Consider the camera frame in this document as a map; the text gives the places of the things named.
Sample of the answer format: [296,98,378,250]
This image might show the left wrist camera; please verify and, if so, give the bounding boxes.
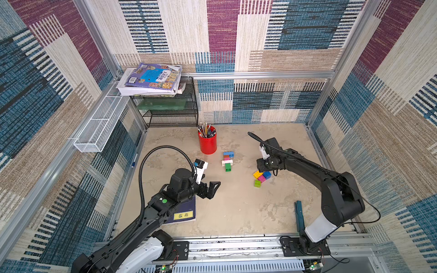
[193,159,208,184]

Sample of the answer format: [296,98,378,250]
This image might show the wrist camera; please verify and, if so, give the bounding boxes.
[259,146,270,160]
[193,159,208,184]

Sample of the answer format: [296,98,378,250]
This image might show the red pencil cup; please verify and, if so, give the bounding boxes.
[198,134,217,155]

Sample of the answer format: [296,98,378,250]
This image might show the dark green lego brick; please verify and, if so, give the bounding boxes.
[225,163,232,172]

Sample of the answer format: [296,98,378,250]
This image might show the stack of books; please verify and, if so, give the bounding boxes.
[116,63,187,96]

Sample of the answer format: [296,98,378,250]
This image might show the light blue lego brick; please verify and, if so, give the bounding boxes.
[223,151,234,158]

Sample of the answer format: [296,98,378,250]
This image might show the white lego brick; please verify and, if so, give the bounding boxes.
[221,159,233,167]

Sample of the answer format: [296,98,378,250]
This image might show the yellow lego brick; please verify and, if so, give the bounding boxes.
[253,171,263,179]

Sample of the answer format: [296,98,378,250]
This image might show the pencils in cup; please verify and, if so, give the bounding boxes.
[198,122,216,139]

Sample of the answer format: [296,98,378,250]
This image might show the green tray on shelf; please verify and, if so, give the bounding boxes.
[137,99,187,111]

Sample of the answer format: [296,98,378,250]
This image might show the dark blue notebook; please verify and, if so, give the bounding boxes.
[164,197,196,225]

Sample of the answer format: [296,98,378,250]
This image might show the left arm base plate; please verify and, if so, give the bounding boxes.
[154,241,190,262]

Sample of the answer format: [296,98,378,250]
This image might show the magenta lego brick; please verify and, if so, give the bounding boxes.
[257,175,266,183]

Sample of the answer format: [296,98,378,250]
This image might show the teal stapler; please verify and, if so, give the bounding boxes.
[294,200,305,233]

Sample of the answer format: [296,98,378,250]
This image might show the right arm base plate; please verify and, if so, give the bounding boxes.
[279,236,331,257]

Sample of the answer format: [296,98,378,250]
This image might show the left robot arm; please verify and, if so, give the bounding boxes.
[71,168,221,273]

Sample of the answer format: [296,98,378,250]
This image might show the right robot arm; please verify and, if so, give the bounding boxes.
[257,138,365,254]

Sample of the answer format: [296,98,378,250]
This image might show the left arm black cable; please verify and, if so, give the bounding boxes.
[138,145,196,226]

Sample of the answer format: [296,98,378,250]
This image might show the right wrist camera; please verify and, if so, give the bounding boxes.
[259,146,270,160]

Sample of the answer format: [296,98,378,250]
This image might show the white wire basket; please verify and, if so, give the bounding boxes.
[74,96,129,153]

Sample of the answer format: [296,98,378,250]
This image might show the black wire shelf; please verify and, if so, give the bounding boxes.
[131,77,199,128]

